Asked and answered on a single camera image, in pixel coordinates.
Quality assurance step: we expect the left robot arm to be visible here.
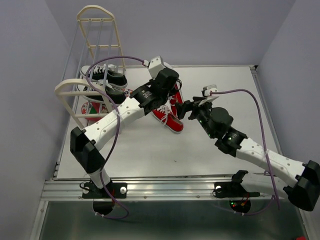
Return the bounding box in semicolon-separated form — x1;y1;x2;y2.
70;67;179;197

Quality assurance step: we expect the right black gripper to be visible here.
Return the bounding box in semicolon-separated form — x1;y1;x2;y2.
174;95;216;139

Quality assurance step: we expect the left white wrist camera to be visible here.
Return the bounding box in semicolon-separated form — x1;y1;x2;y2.
142;55;172;79

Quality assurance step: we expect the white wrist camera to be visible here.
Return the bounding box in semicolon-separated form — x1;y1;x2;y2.
198;84;220;106
142;55;172;79

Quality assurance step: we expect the cream shoe shelf with metal rods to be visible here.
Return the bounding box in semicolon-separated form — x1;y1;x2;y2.
54;4;131;129

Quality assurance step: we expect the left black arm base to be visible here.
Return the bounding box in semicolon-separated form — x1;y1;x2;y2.
79;181;128;219

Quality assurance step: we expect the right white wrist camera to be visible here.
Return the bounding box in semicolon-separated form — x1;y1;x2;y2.
198;84;220;106

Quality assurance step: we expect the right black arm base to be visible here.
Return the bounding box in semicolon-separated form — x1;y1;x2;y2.
212;170;260;215

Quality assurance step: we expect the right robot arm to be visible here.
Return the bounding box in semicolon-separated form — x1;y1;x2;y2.
175;97;320;212

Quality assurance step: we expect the aluminium mounting rail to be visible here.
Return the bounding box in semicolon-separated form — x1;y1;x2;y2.
39;177;306;201

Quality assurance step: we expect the pink sandal with green strap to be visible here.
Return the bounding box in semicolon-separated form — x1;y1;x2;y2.
81;101;109;122

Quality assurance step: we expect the red canvas sneaker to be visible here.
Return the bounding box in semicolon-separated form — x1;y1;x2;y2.
152;105;184;134
163;80;184;120

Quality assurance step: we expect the black canvas sneaker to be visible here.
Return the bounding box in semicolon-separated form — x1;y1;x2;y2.
76;80;127;104
88;64;128;89

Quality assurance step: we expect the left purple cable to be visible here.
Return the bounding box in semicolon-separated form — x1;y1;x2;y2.
85;55;148;220

